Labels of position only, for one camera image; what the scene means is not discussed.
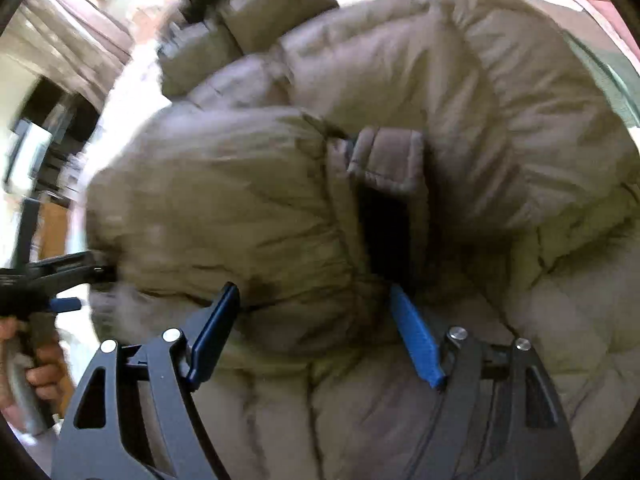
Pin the floral lace curtain left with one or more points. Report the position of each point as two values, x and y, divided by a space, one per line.
71 42

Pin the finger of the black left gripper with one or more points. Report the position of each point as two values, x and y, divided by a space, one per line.
68 271

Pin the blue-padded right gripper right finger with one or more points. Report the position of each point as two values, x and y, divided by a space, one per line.
497 414

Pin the person's left hand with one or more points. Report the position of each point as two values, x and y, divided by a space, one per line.
46 377

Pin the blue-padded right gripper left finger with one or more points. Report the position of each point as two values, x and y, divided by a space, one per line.
103 436

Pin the white printer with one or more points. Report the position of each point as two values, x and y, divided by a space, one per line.
25 158

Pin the black desk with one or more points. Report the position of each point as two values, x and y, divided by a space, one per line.
69 118

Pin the dark brown puffer jacket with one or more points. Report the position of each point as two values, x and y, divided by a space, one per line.
317 156

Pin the wooden cabinet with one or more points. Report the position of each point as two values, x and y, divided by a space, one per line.
52 233

